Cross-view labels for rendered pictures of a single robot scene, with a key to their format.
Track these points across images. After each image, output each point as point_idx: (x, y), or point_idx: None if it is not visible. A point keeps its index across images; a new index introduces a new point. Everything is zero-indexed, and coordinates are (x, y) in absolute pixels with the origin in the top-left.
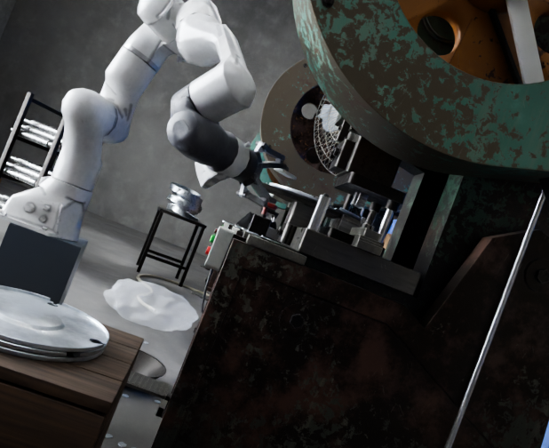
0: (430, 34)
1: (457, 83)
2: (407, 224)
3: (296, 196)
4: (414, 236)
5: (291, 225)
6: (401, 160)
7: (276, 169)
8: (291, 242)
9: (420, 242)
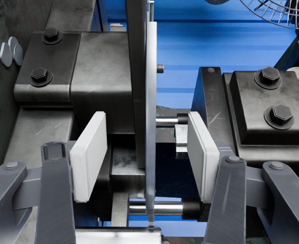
0: None
1: None
2: (174, 144)
3: (144, 108)
4: (163, 151)
5: (69, 103)
6: None
7: (207, 172)
8: (30, 118)
9: (158, 156)
